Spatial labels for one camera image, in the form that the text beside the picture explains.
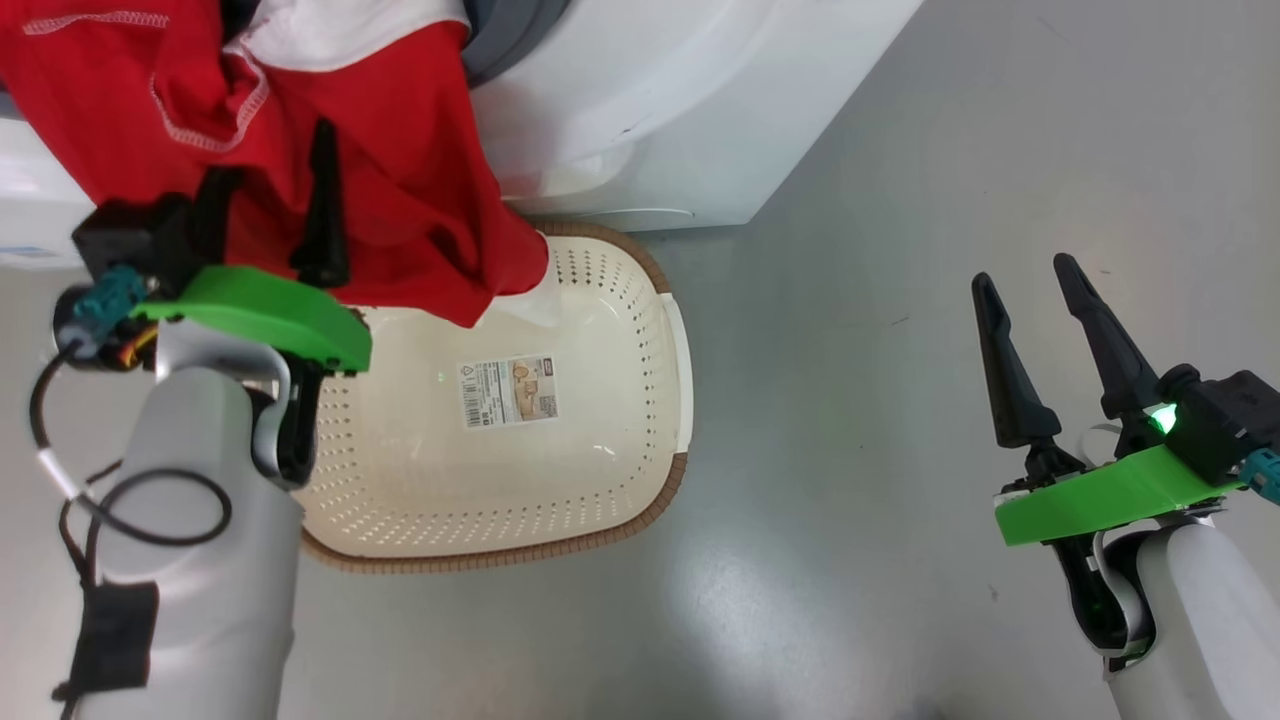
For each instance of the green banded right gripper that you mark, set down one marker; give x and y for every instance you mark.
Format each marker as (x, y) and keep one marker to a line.
(1100, 500)

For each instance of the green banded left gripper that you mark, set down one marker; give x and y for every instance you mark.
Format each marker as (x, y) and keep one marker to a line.
(270, 310)

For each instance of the red basketball jersey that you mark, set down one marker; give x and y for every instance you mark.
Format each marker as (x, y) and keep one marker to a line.
(400, 150)

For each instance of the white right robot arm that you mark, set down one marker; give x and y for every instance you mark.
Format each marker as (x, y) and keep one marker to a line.
(1210, 620)

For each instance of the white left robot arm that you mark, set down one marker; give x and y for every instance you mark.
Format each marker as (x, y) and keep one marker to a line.
(200, 600)

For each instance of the paper basket label sticker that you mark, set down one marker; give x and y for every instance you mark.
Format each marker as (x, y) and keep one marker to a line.
(508, 392)

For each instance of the cream perforated laundry basket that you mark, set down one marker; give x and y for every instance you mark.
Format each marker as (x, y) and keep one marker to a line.
(600, 400)

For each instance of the white washing machine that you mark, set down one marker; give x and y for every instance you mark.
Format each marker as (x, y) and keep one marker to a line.
(650, 100)

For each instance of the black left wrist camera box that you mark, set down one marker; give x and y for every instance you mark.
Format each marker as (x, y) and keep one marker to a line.
(130, 235)

